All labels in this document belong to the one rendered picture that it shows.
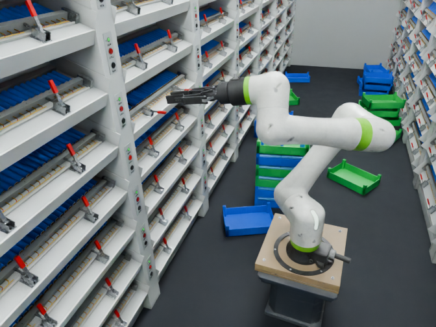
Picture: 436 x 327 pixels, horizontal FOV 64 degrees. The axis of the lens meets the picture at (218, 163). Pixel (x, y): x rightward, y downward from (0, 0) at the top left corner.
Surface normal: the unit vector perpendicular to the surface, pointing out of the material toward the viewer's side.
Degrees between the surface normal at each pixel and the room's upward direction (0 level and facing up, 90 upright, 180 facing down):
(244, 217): 0
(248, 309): 0
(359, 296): 0
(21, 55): 110
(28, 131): 20
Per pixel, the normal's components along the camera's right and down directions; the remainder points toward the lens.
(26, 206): 0.29, -0.76
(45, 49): 0.90, 0.43
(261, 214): -0.03, -0.86
